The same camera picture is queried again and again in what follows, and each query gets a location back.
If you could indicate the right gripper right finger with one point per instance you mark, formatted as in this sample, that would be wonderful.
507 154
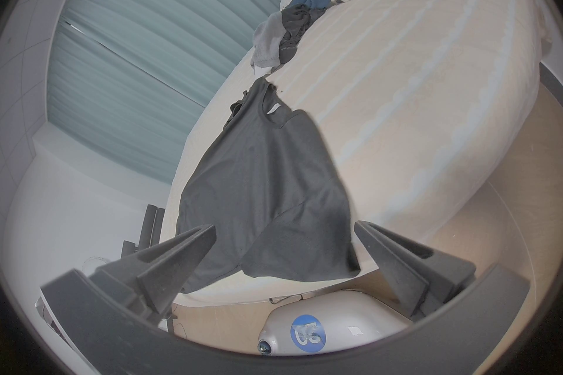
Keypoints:
396 259

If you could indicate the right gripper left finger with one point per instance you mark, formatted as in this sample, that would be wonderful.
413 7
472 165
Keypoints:
176 259

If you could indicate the black T-shirt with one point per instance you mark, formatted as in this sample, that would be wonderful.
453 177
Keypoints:
264 188

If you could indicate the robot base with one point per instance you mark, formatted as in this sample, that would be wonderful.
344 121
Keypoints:
343 320

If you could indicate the bed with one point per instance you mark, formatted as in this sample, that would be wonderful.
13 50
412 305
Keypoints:
418 100

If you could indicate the pile of clothes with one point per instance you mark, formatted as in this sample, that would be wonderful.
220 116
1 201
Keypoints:
290 26

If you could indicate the black chest of drawers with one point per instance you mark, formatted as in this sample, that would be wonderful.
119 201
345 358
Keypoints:
149 228

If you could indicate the blue-green curtain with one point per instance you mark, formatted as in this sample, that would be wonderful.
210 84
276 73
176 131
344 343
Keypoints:
176 4
123 109

